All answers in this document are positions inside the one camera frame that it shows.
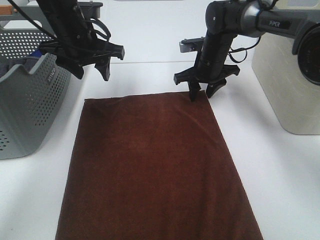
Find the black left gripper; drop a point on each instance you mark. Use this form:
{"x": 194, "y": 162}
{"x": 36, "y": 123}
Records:
{"x": 73, "y": 58}

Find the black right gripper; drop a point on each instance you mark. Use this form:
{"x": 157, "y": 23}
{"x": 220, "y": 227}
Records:
{"x": 209, "y": 67}

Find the brown towel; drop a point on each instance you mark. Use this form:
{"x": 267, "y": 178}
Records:
{"x": 153, "y": 167}

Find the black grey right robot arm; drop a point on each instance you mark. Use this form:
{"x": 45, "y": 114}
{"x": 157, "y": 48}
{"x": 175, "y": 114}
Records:
{"x": 226, "y": 19}

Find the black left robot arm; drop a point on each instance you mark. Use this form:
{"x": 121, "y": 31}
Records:
{"x": 81, "y": 39}

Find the blue grey cloth in basket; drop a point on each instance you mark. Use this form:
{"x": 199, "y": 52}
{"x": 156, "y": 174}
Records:
{"x": 28, "y": 62}

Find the grey perforated plastic basket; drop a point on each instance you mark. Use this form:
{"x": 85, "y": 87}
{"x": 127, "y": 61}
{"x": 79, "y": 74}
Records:
{"x": 29, "y": 101}

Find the beige bin with grey rim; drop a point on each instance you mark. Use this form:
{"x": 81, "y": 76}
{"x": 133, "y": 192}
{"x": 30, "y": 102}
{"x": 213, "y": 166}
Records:
{"x": 294, "y": 100}

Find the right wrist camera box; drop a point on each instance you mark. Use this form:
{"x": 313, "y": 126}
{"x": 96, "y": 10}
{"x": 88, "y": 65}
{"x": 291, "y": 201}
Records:
{"x": 191, "y": 45}

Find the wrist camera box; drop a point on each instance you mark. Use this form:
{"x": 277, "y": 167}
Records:
{"x": 90, "y": 10}
{"x": 191, "y": 45}

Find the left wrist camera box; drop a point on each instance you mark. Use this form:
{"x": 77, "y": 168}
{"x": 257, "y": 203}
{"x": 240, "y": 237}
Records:
{"x": 90, "y": 10}

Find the wooden basket handle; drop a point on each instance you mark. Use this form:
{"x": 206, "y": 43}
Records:
{"x": 7, "y": 10}

